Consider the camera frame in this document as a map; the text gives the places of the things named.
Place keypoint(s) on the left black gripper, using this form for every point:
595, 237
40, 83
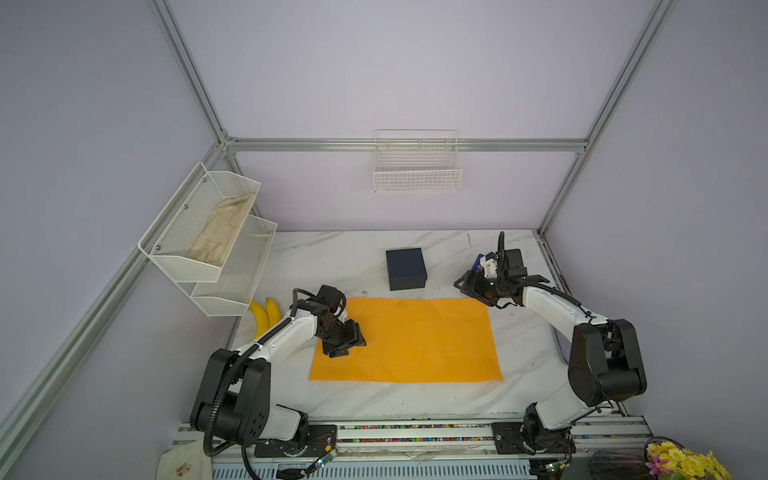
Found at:
353, 336

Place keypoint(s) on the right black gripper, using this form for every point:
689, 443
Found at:
474, 288

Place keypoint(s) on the dark blue gift box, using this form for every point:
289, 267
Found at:
406, 269

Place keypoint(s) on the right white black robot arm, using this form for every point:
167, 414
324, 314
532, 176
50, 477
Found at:
605, 361

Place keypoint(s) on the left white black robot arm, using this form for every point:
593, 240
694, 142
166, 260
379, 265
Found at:
233, 405

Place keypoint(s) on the blue tape dispenser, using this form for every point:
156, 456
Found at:
478, 263

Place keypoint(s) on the yellow banana right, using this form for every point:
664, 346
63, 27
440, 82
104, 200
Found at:
273, 312

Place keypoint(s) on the yellow banana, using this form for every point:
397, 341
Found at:
261, 318
273, 312

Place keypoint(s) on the yellow banana left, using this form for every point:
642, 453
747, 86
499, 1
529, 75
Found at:
261, 318

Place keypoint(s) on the beige cloth in basket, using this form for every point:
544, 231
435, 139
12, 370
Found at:
221, 229

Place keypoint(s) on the beige cloth bag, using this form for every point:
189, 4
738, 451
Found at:
187, 462

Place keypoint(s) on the yellow flower bouquet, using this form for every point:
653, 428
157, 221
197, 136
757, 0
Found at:
666, 460

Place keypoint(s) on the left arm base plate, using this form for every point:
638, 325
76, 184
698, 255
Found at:
310, 441

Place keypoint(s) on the lower white wire shelf basket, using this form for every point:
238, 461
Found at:
231, 294

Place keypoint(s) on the white wire shelf basket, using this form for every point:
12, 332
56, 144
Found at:
231, 294
174, 242

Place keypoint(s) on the white wire basket on wall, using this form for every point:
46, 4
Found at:
416, 161

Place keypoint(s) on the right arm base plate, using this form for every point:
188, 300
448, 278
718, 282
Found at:
519, 438

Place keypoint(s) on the upper white wire shelf basket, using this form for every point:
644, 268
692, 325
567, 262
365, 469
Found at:
174, 242

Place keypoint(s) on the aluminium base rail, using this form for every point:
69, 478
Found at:
432, 449

